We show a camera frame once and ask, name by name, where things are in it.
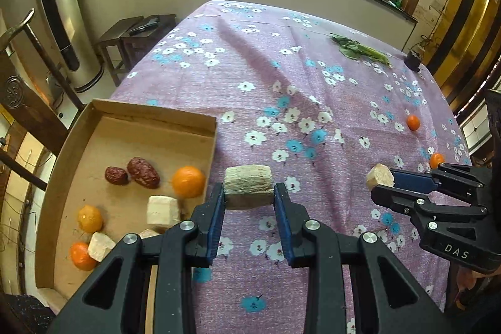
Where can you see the brown wooden stool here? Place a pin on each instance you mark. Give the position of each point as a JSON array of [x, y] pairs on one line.
[[115, 40]]

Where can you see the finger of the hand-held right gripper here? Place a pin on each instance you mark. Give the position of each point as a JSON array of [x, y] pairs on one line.
[[411, 180], [395, 199]]

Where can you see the black remote control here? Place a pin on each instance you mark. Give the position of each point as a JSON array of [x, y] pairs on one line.
[[144, 25]]

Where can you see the purple floral tablecloth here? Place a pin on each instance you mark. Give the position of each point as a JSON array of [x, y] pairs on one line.
[[254, 56]]

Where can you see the person's right hand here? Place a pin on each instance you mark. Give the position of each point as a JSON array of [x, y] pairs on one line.
[[465, 281]]

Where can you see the white standing air conditioner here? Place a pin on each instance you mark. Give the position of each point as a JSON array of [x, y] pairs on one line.
[[58, 5]]

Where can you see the large red date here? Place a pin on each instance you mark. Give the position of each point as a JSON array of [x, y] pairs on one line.
[[143, 172]]

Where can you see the dark wooden side table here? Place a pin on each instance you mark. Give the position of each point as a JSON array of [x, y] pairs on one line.
[[152, 40]]

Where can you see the deep orange mandarin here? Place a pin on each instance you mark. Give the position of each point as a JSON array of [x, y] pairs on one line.
[[80, 256]]

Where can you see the small orange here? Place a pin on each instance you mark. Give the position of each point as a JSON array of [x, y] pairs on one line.
[[436, 161], [413, 122]]

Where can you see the large orange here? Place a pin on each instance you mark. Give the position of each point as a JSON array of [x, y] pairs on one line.
[[188, 181]]

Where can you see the green leafy vegetable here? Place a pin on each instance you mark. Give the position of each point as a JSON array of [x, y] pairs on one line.
[[360, 50]]

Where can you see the shallow cardboard box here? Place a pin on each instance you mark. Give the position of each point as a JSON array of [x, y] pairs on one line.
[[129, 134]]

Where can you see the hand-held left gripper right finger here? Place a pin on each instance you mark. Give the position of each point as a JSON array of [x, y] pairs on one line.
[[282, 216]]

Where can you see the dark wooden chair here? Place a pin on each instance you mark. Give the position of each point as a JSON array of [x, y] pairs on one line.
[[23, 91]]

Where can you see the yellowish orange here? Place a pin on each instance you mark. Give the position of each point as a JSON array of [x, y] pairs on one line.
[[90, 218]]

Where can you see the small black container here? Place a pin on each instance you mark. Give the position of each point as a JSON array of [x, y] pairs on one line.
[[413, 61]]

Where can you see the small red date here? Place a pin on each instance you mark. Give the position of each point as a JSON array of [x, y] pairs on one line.
[[116, 175]]

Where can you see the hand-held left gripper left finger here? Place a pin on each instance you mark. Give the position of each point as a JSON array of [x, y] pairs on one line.
[[216, 216]]

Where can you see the yellow wooden door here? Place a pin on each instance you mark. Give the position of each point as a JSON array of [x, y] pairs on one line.
[[462, 17]]

